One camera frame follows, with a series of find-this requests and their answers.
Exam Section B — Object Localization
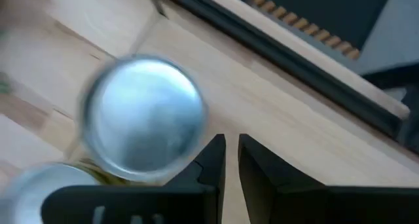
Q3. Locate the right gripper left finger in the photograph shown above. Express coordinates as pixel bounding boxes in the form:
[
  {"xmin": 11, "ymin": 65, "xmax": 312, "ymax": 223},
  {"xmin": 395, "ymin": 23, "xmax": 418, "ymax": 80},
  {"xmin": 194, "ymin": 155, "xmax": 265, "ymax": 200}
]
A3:
[{"xmin": 41, "ymin": 134, "xmax": 227, "ymax": 224}]

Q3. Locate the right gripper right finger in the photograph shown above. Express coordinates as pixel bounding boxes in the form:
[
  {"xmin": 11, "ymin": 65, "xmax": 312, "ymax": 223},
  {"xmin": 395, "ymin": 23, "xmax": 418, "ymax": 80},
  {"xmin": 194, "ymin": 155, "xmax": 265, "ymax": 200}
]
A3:
[{"xmin": 238, "ymin": 134, "xmax": 419, "ymax": 224}]

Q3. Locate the orange red can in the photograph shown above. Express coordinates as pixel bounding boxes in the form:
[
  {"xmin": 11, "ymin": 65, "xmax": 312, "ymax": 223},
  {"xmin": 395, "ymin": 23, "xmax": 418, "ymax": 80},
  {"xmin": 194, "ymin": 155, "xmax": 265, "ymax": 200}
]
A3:
[{"xmin": 78, "ymin": 53, "xmax": 210, "ymax": 187}]

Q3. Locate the green pears can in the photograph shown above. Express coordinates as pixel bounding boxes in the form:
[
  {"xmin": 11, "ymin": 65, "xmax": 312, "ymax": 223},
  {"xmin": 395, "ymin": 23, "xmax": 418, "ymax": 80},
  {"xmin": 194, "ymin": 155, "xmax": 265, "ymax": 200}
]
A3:
[{"xmin": 0, "ymin": 161, "xmax": 101, "ymax": 224}]

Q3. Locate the black hazard-striped floor mat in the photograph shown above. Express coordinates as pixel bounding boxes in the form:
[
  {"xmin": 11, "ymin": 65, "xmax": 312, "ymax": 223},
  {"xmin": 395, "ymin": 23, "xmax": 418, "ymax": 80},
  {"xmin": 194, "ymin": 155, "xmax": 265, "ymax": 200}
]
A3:
[{"xmin": 225, "ymin": 0, "xmax": 395, "ymax": 60}]

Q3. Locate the black upright rig frame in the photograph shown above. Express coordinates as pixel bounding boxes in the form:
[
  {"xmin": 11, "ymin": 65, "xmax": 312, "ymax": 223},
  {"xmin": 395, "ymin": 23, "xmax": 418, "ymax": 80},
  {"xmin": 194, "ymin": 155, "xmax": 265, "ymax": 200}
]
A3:
[{"xmin": 361, "ymin": 63, "xmax": 419, "ymax": 153}]

